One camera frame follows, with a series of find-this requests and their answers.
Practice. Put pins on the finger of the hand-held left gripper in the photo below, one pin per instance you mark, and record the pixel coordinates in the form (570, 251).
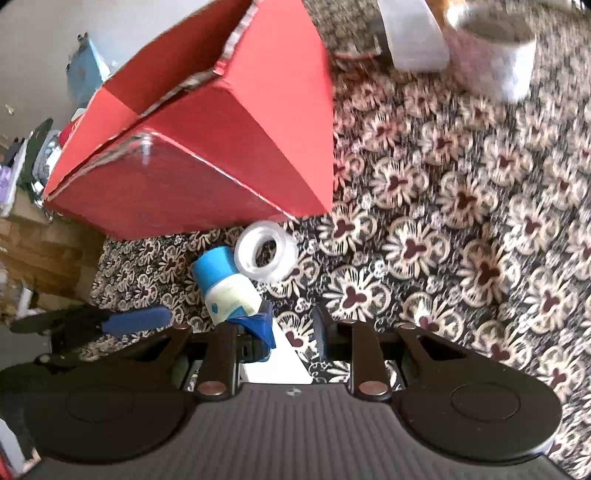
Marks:
(138, 321)

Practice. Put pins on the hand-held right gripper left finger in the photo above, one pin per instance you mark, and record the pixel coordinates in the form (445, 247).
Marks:
(259, 333)

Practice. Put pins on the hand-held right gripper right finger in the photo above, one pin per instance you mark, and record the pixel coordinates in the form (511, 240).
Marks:
(323, 344)

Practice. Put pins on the white glue stick blue cap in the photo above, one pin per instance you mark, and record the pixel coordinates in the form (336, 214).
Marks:
(231, 290)

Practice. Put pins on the red cardboard box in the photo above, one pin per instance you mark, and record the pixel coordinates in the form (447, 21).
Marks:
(194, 152)

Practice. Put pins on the clear tape roll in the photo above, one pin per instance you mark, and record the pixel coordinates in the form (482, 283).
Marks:
(265, 251)

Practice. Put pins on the wooden cabinet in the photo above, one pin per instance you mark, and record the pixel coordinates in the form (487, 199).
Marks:
(41, 258)

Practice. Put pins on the floral printed tablecloth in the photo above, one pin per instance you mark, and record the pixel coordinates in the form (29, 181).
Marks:
(438, 221)

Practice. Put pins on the pile of clutter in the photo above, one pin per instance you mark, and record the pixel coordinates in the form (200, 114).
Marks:
(27, 161)

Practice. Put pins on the light blue box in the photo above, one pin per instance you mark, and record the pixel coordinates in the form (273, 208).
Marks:
(85, 69)

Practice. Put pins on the white plastic container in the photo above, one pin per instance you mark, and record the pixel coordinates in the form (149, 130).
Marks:
(413, 37)

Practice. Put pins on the white patterned paper cup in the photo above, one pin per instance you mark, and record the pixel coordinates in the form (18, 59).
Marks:
(494, 55)

